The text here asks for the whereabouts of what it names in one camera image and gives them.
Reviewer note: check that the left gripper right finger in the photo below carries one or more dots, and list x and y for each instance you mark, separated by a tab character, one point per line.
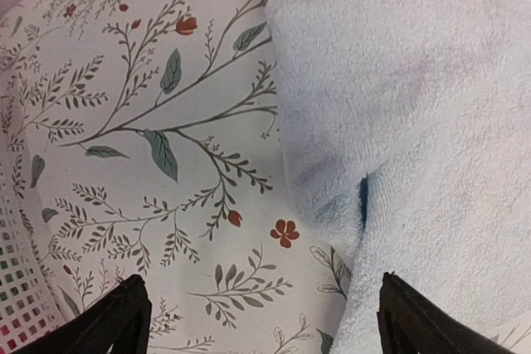
409	323

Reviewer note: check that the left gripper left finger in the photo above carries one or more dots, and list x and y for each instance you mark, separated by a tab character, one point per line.
118	323

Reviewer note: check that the light blue towel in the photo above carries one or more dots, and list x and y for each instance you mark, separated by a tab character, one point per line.
405	134

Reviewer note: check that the white plastic basket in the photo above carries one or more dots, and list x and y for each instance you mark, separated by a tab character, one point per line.
28	310

